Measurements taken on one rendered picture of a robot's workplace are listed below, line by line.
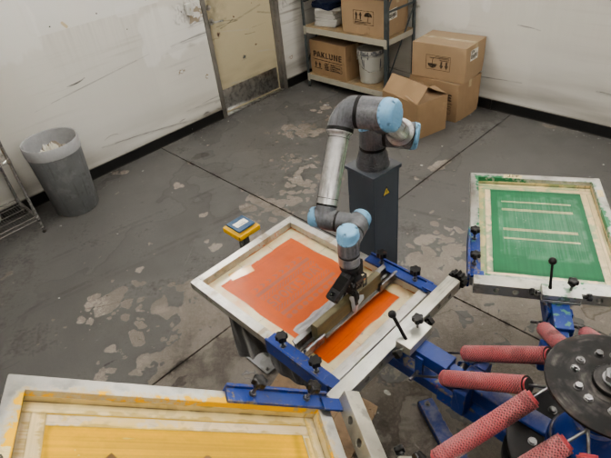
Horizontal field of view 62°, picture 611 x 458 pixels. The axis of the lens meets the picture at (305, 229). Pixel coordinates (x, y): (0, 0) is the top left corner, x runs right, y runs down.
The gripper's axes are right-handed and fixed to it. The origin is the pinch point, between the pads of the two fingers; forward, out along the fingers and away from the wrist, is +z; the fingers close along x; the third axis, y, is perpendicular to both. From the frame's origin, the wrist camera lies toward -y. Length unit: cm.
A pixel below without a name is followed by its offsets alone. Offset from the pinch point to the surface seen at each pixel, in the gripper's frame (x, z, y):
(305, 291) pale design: 22.3, 5.2, -0.3
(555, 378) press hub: -73, -30, -7
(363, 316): -4.0, 5.3, 3.7
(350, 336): -6.6, 5.3, -6.7
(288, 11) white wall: 368, 13, 322
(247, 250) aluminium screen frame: 58, 2, -1
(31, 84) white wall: 368, -1, 25
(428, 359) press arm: -36.6, -2.9, -3.0
